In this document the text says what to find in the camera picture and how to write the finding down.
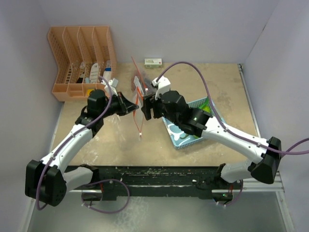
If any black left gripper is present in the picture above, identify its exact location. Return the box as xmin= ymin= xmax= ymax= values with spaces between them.
xmin=99 ymin=91 xmax=138 ymax=118

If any clear zip top bag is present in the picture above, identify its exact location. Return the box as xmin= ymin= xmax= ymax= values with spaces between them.
xmin=130 ymin=56 xmax=156 ymax=96
xmin=106 ymin=87 xmax=147 ymax=153

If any light blue plastic basket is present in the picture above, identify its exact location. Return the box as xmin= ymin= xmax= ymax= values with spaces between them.
xmin=162 ymin=97 xmax=225 ymax=149

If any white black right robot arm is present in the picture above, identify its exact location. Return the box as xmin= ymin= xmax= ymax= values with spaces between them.
xmin=141 ymin=90 xmax=281 ymax=189

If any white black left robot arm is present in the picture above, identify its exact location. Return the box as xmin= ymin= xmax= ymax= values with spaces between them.
xmin=25 ymin=89 xmax=139 ymax=206

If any white blue box in organizer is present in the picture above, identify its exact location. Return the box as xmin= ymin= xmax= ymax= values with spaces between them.
xmin=102 ymin=60 xmax=112 ymax=82

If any small green white box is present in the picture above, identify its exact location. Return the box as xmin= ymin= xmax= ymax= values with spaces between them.
xmin=144 ymin=58 xmax=162 ymax=68

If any yellow block in organizer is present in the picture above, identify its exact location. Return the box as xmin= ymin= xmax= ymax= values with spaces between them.
xmin=86 ymin=89 xmax=95 ymax=96

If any green chili pepper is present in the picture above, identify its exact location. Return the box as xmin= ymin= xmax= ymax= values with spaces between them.
xmin=180 ymin=134 xmax=195 ymax=140

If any white bottle in organizer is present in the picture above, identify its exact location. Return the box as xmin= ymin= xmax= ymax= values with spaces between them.
xmin=89 ymin=63 xmax=99 ymax=84

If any green custard apple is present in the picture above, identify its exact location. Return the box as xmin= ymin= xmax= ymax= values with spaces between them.
xmin=199 ymin=102 xmax=211 ymax=113

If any orange plastic file organizer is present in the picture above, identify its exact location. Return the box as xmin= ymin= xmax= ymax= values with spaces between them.
xmin=47 ymin=26 xmax=117 ymax=102

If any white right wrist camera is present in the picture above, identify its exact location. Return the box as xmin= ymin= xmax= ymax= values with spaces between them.
xmin=151 ymin=76 xmax=171 ymax=100

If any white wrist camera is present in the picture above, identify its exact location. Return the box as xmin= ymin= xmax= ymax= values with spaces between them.
xmin=151 ymin=76 xmax=171 ymax=100
xmin=108 ymin=78 xmax=118 ymax=95

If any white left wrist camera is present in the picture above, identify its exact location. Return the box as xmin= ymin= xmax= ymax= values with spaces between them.
xmin=108 ymin=78 xmax=118 ymax=95

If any black metal base frame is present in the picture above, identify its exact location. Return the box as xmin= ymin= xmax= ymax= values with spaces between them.
xmin=65 ymin=165 xmax=243 ymax=203

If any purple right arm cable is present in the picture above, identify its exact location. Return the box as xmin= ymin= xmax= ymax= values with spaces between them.
xmin=154 ymin=61 xmax=309 ymax=208

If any aluminium rail frame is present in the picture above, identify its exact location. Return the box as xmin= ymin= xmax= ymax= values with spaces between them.
xmin=238 ymin=64 xmax=295 ymax=232

